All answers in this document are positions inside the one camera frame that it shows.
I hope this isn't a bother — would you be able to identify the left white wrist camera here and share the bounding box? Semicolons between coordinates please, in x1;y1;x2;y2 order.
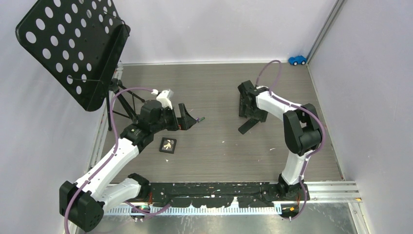
156;89;173;110

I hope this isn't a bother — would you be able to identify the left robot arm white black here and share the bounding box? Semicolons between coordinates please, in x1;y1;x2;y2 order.
59;100;197;232

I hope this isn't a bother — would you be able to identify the blue toy car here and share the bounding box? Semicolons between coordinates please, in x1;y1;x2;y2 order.
288;55;307;66

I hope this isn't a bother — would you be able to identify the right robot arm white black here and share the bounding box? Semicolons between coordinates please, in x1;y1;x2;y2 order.
238;80;325;200

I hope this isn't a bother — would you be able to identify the black perforated music stand tray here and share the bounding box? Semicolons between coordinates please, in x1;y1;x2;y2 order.
15;0;131;112

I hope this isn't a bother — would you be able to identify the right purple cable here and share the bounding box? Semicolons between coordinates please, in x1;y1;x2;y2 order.
255;60;327;220

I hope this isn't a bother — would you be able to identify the small black square tray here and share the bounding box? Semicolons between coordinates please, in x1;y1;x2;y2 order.
159;137;177;154

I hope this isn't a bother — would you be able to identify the purple cable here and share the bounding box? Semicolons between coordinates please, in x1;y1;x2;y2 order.
255;60;327;220
64;86;159;234

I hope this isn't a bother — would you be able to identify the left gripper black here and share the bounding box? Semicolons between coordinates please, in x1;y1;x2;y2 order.
151;103;196;134

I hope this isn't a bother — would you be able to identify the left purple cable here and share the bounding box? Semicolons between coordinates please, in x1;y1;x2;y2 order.
64;86;159;234

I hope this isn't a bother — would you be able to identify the black remote plain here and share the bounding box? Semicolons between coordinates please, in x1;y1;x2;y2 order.
238;118;260;135

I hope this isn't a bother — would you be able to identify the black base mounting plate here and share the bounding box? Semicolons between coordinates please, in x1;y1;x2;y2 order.
117;180;310;209

